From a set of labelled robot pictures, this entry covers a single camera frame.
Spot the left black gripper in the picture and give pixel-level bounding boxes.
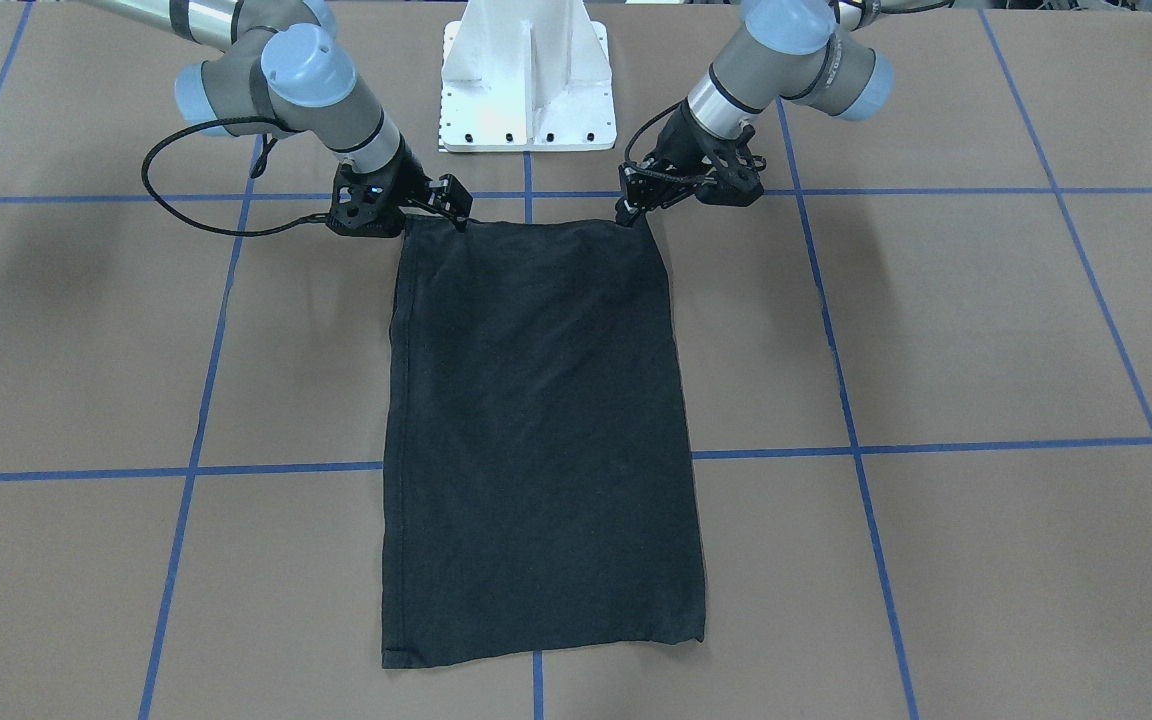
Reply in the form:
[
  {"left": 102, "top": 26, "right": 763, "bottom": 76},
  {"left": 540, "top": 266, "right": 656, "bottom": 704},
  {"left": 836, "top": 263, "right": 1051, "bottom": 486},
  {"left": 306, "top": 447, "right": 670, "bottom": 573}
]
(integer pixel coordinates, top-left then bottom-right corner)
[{"left": 614, "top": 101, "right": 767, "bottom": 228}]

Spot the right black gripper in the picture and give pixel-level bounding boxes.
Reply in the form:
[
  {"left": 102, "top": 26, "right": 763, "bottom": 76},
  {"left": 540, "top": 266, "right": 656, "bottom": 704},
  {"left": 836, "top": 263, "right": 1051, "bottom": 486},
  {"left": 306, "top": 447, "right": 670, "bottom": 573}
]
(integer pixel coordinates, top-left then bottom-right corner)
[{"left": 325, "top": 141, "right": 473, "bottom": 238}]

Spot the black graphic t-shirt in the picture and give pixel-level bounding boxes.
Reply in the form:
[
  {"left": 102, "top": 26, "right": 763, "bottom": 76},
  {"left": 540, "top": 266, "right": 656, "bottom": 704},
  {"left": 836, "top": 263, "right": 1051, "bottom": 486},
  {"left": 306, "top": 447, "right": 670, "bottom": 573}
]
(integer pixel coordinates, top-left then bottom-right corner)
[{"left": 381, "top": 217, "right": 707, "bottom": 669}]

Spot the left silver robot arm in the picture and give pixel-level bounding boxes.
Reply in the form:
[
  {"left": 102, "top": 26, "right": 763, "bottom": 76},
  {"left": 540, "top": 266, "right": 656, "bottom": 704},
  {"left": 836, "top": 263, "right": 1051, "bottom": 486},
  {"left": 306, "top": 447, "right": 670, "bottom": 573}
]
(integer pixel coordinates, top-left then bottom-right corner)
[{"left": 617, "top": 1, "right": 1152, "bottom": 234}]

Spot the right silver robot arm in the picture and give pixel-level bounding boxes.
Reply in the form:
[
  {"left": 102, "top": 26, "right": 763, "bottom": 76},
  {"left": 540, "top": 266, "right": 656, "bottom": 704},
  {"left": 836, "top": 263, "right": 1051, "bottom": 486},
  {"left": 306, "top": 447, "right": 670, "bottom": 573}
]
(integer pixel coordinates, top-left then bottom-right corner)
[{"left": 99, "top": 1, "right": 472, "bottom": 238}]

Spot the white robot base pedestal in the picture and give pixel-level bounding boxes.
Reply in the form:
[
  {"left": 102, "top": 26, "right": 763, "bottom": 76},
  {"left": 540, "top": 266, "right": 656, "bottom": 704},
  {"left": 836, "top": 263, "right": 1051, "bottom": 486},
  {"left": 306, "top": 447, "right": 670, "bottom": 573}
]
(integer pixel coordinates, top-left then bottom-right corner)
[{"left": 438, "top": 1, "right": 617, "bottom": 154}]

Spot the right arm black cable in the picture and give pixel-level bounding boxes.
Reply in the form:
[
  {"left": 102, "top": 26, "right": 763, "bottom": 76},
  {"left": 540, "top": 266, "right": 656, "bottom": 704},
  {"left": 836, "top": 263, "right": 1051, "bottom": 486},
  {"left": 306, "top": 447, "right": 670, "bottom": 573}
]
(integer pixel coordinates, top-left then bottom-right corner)
[{"left": 141, "top": 115, "right": 338, "bottom": 238}]

